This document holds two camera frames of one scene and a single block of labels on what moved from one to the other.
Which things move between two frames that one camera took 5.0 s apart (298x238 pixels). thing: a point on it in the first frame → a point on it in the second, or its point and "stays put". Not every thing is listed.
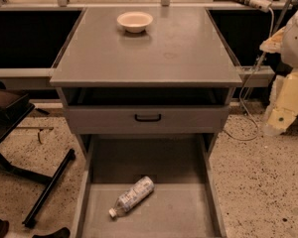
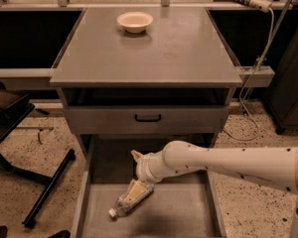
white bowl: (135, 22) stays put
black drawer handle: (147, 119) stays put
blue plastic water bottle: (142, 189) stays put
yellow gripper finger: (288, 99) → (150, 169)
